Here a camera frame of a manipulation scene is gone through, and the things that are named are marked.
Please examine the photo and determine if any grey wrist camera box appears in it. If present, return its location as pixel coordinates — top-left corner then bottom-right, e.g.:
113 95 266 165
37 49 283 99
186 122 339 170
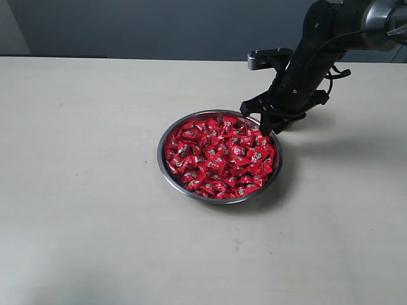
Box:
247 48 293 72

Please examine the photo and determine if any pile of red wrapped candies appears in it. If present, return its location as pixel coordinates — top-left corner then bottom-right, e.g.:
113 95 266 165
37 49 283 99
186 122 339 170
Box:
165 116 276 200

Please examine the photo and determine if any round steel bowl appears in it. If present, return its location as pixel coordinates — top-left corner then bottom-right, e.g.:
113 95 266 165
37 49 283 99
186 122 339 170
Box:
156 109 284 205

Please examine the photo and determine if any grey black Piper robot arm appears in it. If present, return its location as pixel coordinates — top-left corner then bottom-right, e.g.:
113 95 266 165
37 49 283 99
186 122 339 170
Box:
240 1 406 135

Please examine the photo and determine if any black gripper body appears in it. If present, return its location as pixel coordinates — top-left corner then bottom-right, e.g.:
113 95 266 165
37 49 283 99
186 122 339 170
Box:
263 37 352 128

